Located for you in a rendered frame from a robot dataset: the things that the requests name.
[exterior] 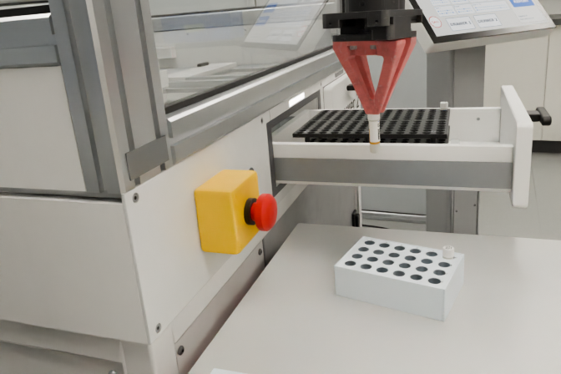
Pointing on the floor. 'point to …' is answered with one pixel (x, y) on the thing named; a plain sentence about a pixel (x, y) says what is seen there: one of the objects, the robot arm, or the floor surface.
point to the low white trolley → (334, 315)
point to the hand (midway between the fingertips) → (375, 105)
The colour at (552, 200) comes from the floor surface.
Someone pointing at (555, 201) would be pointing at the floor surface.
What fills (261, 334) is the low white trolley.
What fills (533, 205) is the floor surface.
